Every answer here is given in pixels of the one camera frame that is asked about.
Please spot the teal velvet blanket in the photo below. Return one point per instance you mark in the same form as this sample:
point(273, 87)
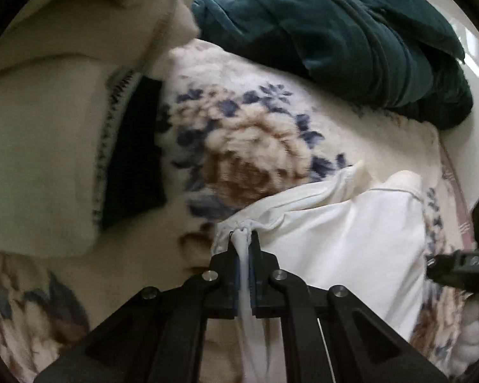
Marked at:
point(335, 32)

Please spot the cream pillow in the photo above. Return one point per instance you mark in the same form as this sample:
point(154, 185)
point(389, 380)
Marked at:
point(40, 135)

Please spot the white bobble cloth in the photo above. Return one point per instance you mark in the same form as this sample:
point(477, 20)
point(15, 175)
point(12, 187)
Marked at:
point(473, 337)

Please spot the white small garment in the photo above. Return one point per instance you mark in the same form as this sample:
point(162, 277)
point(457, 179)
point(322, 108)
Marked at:
point(343, 255)

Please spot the black cloth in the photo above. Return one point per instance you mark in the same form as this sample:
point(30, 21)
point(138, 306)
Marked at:
point(133, 155)

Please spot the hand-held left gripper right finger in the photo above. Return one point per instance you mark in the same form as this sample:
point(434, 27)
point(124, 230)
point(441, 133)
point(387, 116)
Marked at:
point(254, 283)

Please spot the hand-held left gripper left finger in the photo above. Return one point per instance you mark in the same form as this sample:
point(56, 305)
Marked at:
point(234, 283)

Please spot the floral fleece blanket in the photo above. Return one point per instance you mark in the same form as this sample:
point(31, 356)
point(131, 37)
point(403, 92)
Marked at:
point(239, 135)

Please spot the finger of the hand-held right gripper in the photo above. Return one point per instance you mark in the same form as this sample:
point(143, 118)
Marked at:
point(459, 267)

